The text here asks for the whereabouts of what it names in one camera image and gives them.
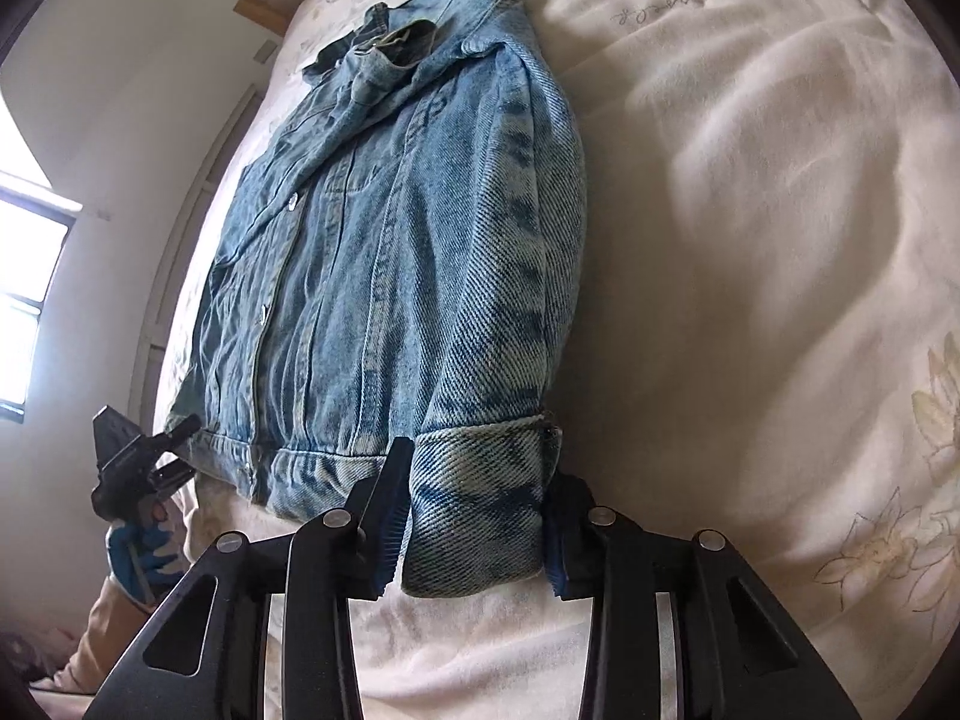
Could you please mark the bed with floral sheet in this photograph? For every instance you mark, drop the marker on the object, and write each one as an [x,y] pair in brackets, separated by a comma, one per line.
[750,240]

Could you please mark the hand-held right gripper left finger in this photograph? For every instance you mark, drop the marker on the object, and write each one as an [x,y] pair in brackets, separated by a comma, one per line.
[390,525]

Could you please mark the person's left forearm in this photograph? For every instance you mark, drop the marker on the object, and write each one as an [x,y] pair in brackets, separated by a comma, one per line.
[97,645]

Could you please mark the window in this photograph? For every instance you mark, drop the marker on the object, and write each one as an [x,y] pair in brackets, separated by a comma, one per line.
[26,300]

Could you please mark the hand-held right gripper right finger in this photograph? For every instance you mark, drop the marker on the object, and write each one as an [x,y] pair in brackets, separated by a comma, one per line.
[562,555]

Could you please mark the person's left hand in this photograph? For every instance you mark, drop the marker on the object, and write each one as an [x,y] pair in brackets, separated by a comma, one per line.
[142,555]

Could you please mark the beige wall outlet plate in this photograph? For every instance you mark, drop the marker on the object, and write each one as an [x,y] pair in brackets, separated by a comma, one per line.
[264,51]

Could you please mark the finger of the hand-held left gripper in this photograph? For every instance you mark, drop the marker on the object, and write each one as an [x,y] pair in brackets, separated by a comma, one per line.
[176,433]
[171,478]

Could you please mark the wooden headboard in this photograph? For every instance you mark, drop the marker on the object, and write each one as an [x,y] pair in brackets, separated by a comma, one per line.
[259,7]

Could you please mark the blue denim jacket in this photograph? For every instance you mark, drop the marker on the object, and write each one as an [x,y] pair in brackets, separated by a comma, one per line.
[390,255]

